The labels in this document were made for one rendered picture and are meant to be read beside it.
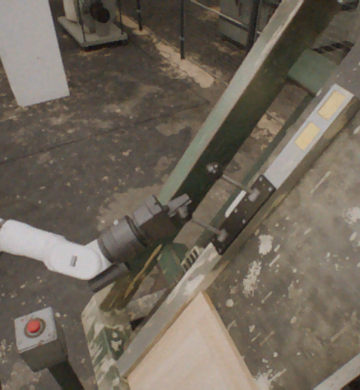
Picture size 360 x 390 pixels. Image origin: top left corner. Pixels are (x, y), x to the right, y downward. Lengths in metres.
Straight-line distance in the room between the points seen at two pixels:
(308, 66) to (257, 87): 0.12
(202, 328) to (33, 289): 1.75
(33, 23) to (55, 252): 3.53
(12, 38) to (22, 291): 2.61
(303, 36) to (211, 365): 0.78
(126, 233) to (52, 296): 1.71
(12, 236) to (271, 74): 0.69
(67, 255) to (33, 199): 2.32
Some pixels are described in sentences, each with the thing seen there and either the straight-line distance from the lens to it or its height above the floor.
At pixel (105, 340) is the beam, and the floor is 0.90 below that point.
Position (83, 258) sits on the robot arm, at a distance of 0.76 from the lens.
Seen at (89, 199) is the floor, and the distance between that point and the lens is 2.92.
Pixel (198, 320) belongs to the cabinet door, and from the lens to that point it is 0.89.
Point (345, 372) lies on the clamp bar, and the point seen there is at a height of 1.44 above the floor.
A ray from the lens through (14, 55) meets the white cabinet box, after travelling 4.21.
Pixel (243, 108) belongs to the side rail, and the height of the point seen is 1.55.
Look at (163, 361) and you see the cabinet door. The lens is 1.01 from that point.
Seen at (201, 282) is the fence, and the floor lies 1.26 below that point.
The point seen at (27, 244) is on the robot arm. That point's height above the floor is 1.39.
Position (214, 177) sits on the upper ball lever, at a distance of 0.70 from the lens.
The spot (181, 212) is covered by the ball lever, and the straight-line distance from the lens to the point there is 0.74.
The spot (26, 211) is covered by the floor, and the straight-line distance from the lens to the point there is 3.00.
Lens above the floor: 1.99
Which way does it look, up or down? 43 degrees down
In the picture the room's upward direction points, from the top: straight up
